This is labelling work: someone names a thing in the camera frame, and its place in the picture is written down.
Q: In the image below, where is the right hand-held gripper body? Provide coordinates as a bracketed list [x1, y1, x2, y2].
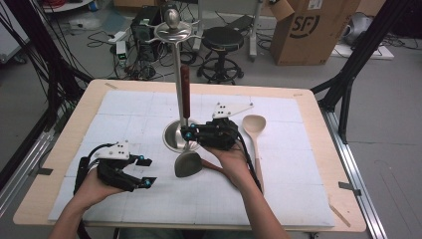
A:
[195, 102, 255, 151]

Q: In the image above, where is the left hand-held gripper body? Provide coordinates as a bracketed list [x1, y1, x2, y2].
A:
[96, 140, 140, 193]

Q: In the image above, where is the steel utensil rack stand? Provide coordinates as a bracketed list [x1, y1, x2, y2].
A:
[144, 8, 206, 154]

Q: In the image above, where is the person's left hand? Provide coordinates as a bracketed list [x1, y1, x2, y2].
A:
[74, 166, 125, 209]

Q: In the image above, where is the person's right hand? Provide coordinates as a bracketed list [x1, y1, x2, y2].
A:
[202, 142, 254, 191]

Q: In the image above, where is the white grid mat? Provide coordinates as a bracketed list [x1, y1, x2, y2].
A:
[48, 89, 336, 228]

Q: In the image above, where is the black round stool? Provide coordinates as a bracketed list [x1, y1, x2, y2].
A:
[197, 26, 245, 86]

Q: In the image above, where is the small white device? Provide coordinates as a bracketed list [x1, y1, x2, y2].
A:
[115, 40, 128, 61]

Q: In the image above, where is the black computer tower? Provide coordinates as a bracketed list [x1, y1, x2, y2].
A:
[130, 6, 163, 63]

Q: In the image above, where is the white power strip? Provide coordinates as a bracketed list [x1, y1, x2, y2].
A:
[107, 29, 128, 44]

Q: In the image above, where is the brown cardboard box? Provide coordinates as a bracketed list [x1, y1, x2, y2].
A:
[270, 0, 362, 67]

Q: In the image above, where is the tan tape strip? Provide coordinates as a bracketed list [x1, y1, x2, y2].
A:
[327, 203, 351, 229]

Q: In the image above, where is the white round table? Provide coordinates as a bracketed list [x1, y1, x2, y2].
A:
[41, 0, 94, 14]

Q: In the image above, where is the grey round device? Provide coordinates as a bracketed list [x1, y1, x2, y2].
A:
[341, 12, 374, 46]

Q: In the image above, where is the white flat board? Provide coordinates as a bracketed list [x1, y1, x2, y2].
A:
[329, 43, 396, 61]

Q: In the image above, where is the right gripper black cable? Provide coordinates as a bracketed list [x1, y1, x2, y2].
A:
[236, 130, 264, 194]

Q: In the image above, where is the aluminium floor rail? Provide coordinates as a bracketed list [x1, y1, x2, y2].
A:
[0, 128, 56, 217]
[319, 108, 389, 239]

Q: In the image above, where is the white stand post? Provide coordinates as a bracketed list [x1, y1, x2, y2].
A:
[248, 0, 265, 63]

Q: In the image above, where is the black metal frame post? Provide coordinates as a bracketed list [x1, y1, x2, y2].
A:
[0, 0, 94, 190]
[312, 0, 412, 143]

